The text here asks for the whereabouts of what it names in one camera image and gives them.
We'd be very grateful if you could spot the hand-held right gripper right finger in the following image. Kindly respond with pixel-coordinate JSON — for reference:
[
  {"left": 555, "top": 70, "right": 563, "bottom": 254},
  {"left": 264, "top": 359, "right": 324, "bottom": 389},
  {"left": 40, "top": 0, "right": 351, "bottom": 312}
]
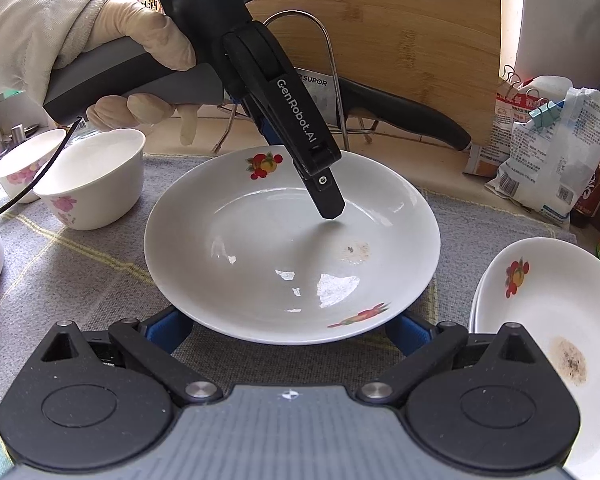
[{"left": 356, "top": 311, "right": 543, "bottom": 407}]

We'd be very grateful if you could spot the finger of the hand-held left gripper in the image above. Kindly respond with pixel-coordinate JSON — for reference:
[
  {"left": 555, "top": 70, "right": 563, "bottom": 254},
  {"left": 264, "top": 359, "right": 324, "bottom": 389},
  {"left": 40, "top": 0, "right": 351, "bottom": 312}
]
[{"left": 299, "top": 160, "right": 347, "bottom": 222}]

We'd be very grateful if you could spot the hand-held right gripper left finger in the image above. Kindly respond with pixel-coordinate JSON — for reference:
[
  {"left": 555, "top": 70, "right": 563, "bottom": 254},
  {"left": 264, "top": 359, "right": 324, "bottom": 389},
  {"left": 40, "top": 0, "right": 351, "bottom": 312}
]
[{"left": 39, "top": 305, "right": 222, "bottom": 408}]

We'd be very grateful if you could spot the person's left forearm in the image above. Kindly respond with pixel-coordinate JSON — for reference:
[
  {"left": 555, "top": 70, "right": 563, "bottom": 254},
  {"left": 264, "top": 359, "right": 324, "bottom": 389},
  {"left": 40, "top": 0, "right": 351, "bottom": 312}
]
[{"left": 0, "top": 0, "right": 111, "bottom": 106}]

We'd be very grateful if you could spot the person's left hand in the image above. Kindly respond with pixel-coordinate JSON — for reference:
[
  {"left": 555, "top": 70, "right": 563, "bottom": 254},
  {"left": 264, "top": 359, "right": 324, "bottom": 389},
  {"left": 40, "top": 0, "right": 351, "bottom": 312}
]
[{"left": 55, "top": 0, "right": 199, "bottom": 147}]

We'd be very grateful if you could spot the grey plaid dish mat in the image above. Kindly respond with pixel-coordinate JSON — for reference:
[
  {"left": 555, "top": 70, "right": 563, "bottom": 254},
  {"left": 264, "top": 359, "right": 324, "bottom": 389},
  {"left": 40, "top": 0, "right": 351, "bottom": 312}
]
[{"left": 0, "top": 152, "right": 578, "bottom": 480}]

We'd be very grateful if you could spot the bamboo cutting board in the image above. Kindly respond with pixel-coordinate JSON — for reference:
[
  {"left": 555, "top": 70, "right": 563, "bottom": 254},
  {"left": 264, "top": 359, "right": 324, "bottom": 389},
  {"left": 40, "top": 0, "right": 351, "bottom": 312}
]
[{"left": 240, "top": 0, "right": 520, "bottom": 150}]

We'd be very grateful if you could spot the white bag with red print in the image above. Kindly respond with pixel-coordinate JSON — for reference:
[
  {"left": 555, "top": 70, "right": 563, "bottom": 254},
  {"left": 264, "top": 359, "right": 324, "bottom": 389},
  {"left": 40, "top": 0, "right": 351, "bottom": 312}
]
[{"left": 462, "top": 74, "right": 576, "bottom": 178}]

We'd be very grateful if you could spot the white bag with blue print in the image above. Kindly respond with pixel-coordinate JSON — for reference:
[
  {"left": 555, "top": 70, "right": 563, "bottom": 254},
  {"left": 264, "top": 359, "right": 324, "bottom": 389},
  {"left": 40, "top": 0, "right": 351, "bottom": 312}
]
[{"left": 485, "top": 87, "right": 600, "bottom": 226}]

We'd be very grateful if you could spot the blue binder clip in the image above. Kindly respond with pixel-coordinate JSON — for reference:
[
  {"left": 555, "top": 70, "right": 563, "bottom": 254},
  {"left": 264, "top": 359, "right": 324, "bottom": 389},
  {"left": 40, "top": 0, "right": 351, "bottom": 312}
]
[{"left": 527, "top": 101, "right": 566, "bottom": 128}]

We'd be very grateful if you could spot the metal wire rack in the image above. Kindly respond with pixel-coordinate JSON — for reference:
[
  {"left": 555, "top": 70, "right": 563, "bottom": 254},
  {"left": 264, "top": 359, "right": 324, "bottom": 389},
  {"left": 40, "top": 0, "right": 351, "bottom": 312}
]
[{"left": 212, "top": 12, "right": 376, "bottom": 156}]

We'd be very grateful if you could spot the black-handled kitchen knife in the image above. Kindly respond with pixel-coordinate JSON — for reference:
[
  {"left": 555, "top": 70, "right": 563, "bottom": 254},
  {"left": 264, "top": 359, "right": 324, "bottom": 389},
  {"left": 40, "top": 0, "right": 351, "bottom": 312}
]
[{"left": 290, "top": 67, "right": 473, "bottom": 152}]

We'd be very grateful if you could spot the black cable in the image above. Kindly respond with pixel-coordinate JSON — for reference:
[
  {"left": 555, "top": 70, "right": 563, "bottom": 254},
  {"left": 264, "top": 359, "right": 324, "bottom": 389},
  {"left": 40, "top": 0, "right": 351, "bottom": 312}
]
[{"left": 0, "top": 116, "right": 88, "bottom": 223}]

